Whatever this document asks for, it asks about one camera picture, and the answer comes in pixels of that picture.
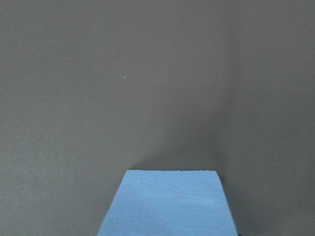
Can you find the light blue foam block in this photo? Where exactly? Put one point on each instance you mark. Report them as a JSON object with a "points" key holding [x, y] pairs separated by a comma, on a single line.
{"points": [[169, 203]]}

